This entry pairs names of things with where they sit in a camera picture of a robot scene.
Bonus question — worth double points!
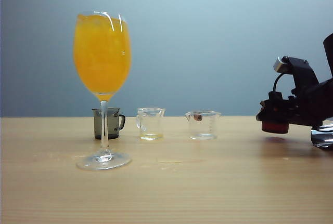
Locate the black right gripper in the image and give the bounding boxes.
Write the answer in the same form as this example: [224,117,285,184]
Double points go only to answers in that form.
[256,80,333,127]

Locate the amber red measuring cup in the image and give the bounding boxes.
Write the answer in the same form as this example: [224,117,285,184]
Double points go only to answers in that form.
[261,121,289,134]

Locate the clear cup with graduation marks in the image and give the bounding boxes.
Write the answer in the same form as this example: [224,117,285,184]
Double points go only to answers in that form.
[185,110,222,141]

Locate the clear cup with yellow residue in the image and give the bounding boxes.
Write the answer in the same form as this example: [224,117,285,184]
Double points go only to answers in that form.
[135,107,167,141]

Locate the grey smoked measuring cup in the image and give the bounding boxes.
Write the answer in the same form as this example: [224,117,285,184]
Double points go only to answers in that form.
[91,107,126,140]

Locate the crumpled silver foil sheet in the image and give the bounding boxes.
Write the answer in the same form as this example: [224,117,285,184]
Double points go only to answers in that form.
[310,124,333,150]

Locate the wine glass with orange drink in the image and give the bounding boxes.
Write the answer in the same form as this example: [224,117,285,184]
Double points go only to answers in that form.
[72,11,133,172]

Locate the black camera cable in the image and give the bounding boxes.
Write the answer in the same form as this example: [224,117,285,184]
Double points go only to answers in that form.
[272,72,285,94]

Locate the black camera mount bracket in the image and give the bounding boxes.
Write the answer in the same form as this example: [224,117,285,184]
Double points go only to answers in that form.
[282,56,319,97]

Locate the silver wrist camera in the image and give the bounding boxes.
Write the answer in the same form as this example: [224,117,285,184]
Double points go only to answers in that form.
[273,56,290,74]

